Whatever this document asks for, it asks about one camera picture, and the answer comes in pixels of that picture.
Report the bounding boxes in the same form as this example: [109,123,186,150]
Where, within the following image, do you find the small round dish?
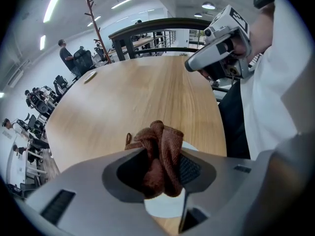
[83,71,97,85]

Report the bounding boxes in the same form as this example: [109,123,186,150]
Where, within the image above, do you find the black office chair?
[73,49,95,74]
[53,75,69,91]

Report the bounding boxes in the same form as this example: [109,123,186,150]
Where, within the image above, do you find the person's right hand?
[232,36,249,58]

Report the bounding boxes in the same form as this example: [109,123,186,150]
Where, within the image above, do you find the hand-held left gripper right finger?
[178,149,259,236]

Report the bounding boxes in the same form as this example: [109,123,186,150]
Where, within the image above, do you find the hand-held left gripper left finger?
[26,148,173,236]

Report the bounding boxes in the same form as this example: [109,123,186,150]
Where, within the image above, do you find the person's white t-shirt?
[240,0,315,161]

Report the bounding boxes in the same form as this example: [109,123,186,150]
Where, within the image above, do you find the person's black trousers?
[218,80,252,160]

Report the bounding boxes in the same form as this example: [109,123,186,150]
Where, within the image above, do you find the white plate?
[144,141,199,218]

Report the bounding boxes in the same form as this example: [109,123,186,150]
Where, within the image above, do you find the person's right forearm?
[248,1,280,60]

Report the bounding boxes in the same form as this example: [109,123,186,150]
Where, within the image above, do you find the group of ceiling strip lights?
[40,0,135,51]

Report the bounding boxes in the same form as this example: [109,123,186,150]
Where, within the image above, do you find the brown cloth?
[124,120,184,198]

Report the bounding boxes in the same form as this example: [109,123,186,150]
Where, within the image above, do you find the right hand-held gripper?
[184,4,253,82]

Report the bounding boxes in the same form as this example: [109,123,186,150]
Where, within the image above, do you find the wooden coat rack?
[84,0,116,64]

